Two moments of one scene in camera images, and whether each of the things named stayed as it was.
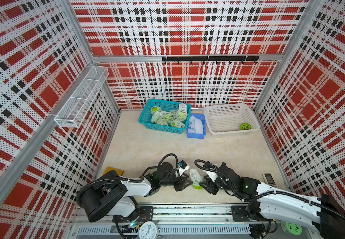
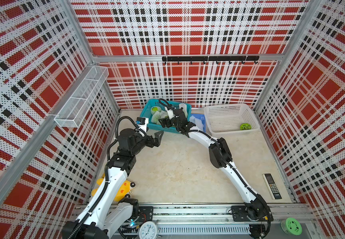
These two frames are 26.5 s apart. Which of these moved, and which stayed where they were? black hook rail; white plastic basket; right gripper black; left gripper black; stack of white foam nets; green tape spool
Moved: right gripper black; left gripper black
Stayed: stack of white foam nets; white plastic basket; green tape spool; black hook rail
